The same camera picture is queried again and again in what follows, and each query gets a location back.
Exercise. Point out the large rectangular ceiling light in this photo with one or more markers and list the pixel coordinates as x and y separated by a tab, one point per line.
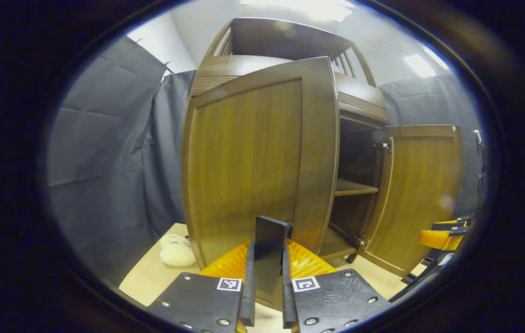
304	8

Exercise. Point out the wooden shoe cabinet door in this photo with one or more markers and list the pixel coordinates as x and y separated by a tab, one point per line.
248	162
415	194

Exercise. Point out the black metal stand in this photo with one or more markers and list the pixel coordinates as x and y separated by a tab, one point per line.
422	277

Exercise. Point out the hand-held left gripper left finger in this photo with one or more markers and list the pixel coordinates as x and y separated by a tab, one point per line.
248	286

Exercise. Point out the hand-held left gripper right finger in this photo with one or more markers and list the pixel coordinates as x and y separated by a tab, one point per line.
288	296

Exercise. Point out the cream plush toy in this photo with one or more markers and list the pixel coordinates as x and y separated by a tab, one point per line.
177	252

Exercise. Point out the small ceiling light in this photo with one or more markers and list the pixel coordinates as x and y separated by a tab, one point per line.
419	65

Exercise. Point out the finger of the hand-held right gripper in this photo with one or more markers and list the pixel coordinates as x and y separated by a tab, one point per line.
438	239

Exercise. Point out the wooden double-door shoe cabinet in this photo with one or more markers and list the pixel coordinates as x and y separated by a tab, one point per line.
355	157

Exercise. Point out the black backdrop cloth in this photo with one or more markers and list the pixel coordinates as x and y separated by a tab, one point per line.
105	152

